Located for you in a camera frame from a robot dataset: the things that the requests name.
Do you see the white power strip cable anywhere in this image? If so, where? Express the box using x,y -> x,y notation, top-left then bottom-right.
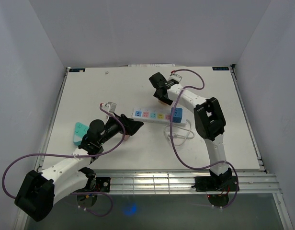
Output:
163,120 -> 195,146

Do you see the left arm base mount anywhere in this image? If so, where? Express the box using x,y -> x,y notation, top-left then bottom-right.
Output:
75,177 -> 111,208

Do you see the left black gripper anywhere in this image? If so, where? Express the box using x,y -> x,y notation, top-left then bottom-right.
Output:
98,113 -> 143,145

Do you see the left blue corner label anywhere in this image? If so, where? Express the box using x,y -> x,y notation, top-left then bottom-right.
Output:
69,68 -> 86,72

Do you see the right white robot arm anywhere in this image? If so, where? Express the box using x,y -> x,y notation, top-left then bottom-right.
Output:
149,70 -> 232,190

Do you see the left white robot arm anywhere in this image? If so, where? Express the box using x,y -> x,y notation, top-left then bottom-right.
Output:
15,114 -> 144,222

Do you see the teal triangular socket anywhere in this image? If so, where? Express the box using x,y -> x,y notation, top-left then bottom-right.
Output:
73,122 -> 89,146

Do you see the blue cube socket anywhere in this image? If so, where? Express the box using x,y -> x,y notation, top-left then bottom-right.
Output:
170,107 -> 183,123

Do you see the blue corner label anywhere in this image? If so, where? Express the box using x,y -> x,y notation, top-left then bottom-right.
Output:
212,67 -> 229,71
69,68 -> 86,72

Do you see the beige cube socket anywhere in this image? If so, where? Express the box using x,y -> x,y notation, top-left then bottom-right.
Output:
158,100 -> 172,106

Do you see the white colourful power strip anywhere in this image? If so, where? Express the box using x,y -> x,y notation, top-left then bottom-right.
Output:
132,107 -> 187,127

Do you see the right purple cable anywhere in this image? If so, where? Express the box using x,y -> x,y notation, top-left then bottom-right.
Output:
170,69 -> 239,209

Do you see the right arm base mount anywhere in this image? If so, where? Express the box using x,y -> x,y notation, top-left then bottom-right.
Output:
191,176 -> 239,209

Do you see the right blue corner label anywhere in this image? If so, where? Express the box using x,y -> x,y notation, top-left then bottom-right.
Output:
212,67 -> 229,71

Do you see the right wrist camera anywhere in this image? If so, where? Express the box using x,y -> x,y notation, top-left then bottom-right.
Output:
168,70 -> 182,84

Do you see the aluminium rail frame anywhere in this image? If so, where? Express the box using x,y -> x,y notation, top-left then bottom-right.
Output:
96,171 -> 282,195

